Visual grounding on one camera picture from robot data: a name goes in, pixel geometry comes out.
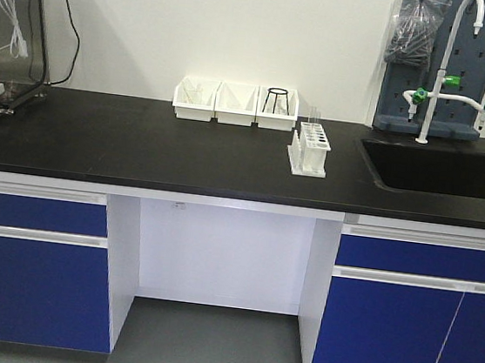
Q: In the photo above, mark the white test tube rack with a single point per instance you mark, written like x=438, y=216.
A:
x=308, y=150

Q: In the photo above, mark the blue-grey pegboard drying rack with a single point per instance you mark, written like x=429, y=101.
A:
x=451, y=119

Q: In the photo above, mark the white middle storage bin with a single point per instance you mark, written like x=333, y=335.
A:
x=236, y=103

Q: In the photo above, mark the white storage bin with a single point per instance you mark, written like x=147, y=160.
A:
x=201, y=112
x=236, y=103
x=274, y=121

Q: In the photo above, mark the white right storage bin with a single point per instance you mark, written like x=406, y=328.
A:
x=274, y=121

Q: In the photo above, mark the clear glass flask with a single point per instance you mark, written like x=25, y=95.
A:
x=280, y=106

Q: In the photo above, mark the white left storage bin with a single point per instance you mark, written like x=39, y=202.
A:
x=201, y=112

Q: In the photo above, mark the clear glass beaker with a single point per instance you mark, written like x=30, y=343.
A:
x=193, y=93

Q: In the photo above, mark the black lab sink basin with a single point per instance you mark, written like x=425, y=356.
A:
x=408, y=168

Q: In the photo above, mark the white gooseneck lab faucet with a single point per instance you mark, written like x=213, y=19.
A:
x=418, y=96

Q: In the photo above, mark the blue right cabinet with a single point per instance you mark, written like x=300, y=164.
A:
x=398, y=296

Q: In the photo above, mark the blue cabinet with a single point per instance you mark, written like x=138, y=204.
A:
x=54, y=271
x=398, y=296

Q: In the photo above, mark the blue left cabinet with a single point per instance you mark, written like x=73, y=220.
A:
x=54, y=271

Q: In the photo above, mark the plastic bag of black pegs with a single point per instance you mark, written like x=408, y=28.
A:
x=415, y=30

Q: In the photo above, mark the black wire tripod stand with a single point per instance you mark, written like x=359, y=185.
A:
x=271, y=93

